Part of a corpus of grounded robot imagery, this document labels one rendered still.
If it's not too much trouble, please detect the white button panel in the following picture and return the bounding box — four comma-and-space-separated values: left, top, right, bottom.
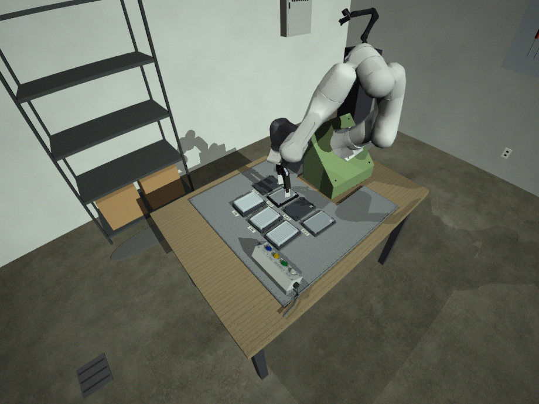
252, 244, 303, 317

